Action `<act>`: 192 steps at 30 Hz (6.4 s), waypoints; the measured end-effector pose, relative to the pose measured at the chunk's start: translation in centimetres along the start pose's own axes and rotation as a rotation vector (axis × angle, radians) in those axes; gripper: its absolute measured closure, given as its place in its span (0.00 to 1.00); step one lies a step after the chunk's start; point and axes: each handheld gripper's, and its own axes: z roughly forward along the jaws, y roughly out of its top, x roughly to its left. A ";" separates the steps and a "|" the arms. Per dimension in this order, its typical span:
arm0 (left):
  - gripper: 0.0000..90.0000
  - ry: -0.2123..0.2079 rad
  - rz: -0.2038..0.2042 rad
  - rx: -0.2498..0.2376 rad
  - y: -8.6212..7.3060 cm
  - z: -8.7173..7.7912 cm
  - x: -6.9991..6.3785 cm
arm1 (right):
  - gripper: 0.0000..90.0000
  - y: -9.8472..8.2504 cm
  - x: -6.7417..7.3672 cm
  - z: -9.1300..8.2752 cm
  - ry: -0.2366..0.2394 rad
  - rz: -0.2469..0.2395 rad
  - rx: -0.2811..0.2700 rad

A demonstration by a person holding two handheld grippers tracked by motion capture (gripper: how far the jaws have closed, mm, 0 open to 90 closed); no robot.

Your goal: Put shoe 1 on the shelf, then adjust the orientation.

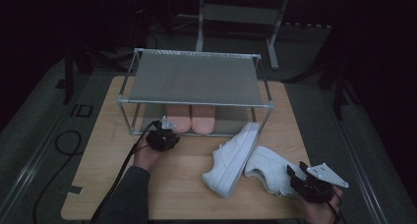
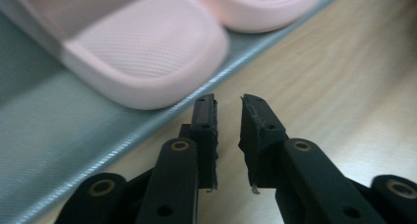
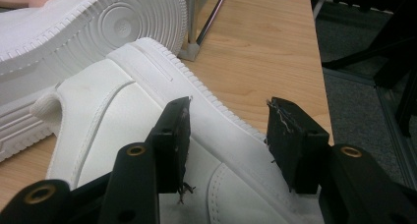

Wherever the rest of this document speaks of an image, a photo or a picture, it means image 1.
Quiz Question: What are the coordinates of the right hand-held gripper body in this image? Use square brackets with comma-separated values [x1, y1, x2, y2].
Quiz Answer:
[290, 162, 349, 204]

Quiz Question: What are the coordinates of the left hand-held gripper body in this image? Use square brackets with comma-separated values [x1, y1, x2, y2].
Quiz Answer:
[146, 116, 181, 152]

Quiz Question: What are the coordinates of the pink slipper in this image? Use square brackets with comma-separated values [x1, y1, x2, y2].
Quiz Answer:
[164, 104, 192, 134]
[191, 105, 216, 135]

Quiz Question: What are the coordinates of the white sneaker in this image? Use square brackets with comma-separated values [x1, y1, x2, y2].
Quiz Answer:
[244, 145, 306, 197]
[201, 121, 262, 199]

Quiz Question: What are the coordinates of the grey fabric metal shoe rack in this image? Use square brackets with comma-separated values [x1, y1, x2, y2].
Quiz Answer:
[116, 47, 275, 139]

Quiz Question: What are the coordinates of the person's right hand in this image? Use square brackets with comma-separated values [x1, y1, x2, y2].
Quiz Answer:
[300, 187, 344, 224]

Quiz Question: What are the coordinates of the person's left hand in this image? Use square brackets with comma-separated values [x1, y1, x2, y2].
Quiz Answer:
[132, 142, 165, 173]

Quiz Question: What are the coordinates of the black stand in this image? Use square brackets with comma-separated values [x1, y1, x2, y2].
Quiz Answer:
[281, 27, 362, 122]
[61, 46, 132, 106]

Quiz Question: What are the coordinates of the grey tape strip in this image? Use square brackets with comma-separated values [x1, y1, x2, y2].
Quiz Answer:
[66, 184, 84, 196]

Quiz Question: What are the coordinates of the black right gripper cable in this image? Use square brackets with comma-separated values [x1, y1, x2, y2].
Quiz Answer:
[325, 191, 349, 224]

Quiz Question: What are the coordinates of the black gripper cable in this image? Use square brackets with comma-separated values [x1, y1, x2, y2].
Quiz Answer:
[325, 191, 349, 224]
[89, 119, 163, 224]

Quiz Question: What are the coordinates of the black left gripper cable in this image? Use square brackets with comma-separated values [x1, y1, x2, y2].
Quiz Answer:
[89, 119, 163, 224]

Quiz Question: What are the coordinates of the black looped floor cable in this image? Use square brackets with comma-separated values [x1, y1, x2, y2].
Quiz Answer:
[31, 130, 83, 224]

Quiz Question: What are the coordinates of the white metal table frame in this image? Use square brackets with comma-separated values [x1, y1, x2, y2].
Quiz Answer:
[195, 0, 290, 71]

